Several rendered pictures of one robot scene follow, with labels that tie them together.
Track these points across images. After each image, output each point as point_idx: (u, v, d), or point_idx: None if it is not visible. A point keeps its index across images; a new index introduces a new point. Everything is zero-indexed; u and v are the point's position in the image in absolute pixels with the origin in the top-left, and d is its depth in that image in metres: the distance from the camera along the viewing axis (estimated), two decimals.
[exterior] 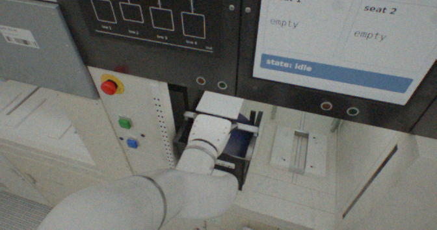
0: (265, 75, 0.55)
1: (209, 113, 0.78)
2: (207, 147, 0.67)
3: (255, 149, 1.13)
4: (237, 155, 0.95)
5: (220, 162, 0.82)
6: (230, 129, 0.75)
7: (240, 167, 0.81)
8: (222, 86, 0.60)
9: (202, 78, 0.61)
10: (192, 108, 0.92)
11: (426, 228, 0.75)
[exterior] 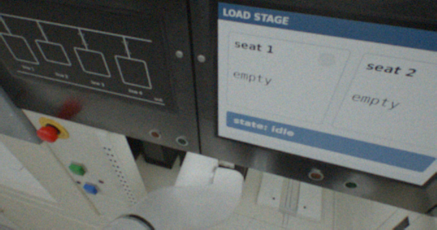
0: (234, 135, 0.41)
1: None
2: None
3: None
4: None
5: (220, 162, 0.82)
6: None
7: (240, 167, 0.81)
8: (182, 142, 0.47)
9: (156, 132, 0.47)
10: None
11: None
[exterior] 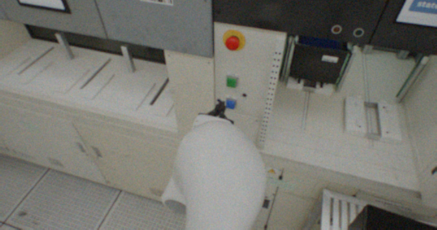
0: (410, 19, 0.61)
1: (212, 114, 0.78)
2: None
3: (331, 85, 1.33)
4: None
5: (326, 58, 1.20)
6: None
7: (341, 61, 1.19)
8: (359, 33, 0.66)
9: (339, 26, 0.67)
10: None
11: None
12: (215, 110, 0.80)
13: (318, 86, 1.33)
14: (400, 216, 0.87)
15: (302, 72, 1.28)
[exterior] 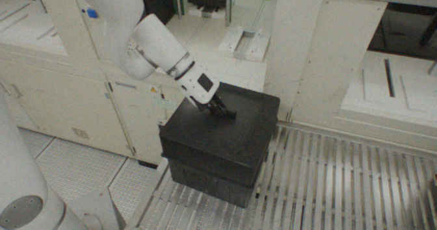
0: None
1: (206, 102, 0.80)
2: None
3: (225, 11, 1.52)
4: None
5: None
6: None
7: None
8: None
9: None
10: None
11: (324, 60, 0.92)
12: (212, 108, 0.80)
13: (214, 11, 1.51)
14: None
15: None
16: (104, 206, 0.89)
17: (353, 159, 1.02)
